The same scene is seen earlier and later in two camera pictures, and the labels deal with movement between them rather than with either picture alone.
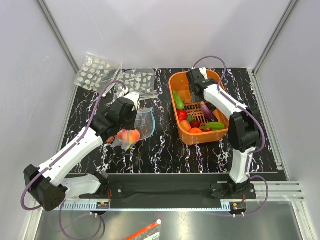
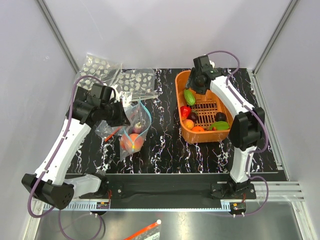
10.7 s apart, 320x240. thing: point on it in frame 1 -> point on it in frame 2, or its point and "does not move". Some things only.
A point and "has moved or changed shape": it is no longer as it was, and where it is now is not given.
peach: (128, 136) -> (133, 142)
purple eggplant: (208, 113) -> (138, 128)
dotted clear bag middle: (141, 80) does not move
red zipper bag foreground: (151, 232) does not move
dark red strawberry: (195, 124) -> (193, 115)
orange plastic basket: (179, 81) has moved or changed shape
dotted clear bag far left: (96, 72) does not move
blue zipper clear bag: (145, 122) has moved or changed shape
